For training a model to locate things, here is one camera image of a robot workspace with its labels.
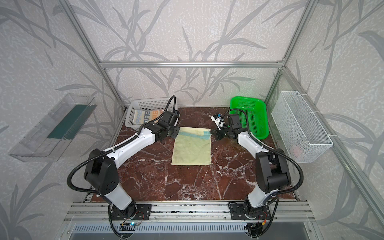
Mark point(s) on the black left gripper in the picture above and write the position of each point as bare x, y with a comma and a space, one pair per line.
175, 131

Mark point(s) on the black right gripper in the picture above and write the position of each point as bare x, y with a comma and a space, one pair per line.
217, 133

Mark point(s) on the beige towel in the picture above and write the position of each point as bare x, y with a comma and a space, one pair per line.
141, 116

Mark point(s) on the pale green towel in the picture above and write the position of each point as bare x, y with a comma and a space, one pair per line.
192, 147

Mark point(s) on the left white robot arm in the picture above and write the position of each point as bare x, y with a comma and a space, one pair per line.
102, 172

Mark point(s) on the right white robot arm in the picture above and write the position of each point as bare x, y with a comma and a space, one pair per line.
272, 173

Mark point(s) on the green plastic basket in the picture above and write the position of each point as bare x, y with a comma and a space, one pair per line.
256, 111

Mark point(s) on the white plastic perforated basket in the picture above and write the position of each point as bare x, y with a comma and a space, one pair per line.
146, 105

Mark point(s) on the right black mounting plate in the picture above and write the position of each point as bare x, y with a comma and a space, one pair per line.
244, 211

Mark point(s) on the black mounting plate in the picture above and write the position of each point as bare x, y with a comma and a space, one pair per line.
137, 212
244, 211

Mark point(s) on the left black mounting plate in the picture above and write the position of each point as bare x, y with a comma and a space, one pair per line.
137, 212

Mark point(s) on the right circuit board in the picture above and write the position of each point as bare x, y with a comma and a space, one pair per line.
254, 230

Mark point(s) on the circuit board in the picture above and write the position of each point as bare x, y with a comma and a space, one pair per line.
129, 227
254, 230

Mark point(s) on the left circuit board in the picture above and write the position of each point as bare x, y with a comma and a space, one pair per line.
129, 227

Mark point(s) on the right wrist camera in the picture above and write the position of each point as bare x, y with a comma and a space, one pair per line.
218, 120

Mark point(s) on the pink object in wire basket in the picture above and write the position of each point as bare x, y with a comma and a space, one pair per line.
297, 151

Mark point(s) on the white wire mesh basket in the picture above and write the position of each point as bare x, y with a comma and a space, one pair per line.
298, 124

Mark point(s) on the clear plastic wall tray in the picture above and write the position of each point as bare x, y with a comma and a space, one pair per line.
49, 139

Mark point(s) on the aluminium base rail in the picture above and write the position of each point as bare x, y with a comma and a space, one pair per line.
182, 217

